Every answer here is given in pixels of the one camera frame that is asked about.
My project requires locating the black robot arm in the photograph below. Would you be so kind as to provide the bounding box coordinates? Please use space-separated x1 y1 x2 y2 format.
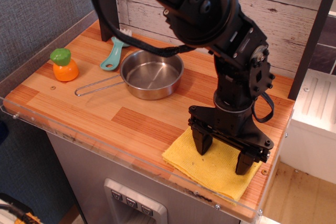
157 0 274 175

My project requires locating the white toy sink unit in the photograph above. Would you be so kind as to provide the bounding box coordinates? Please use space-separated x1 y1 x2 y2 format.
280 69 335 183

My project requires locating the stainless steel saucepan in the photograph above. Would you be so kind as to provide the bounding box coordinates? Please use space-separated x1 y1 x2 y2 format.
75 50 184 100

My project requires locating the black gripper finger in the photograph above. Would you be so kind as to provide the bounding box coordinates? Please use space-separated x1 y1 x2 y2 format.
192 126 213 155
235 151 253 175

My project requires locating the orange object bottom left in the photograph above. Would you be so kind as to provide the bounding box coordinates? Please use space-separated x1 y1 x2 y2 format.
1 204 41 224

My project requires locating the clear acrylic front guard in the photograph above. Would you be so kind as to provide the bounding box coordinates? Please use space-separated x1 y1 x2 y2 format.
3 87 293 222

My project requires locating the teal dish brush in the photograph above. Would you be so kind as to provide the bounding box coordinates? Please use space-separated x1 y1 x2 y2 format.
100 36 130 71

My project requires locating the dark right vertical post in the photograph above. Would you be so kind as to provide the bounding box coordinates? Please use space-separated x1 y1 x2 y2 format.
288 0 333 100

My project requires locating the orange toy carrot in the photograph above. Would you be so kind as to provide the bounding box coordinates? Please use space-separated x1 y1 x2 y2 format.
50 48 79 82

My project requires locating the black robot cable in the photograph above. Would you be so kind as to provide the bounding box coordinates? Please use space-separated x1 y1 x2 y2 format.
86 0 275 124

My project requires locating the silver toy fridge cabinet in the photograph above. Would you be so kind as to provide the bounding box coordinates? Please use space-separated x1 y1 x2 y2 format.
47 133 240 223

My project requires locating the yellow rag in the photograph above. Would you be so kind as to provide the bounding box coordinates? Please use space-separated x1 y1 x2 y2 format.
162 128 262 205

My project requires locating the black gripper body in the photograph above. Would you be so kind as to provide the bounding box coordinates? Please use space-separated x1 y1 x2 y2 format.
188 105 274 163

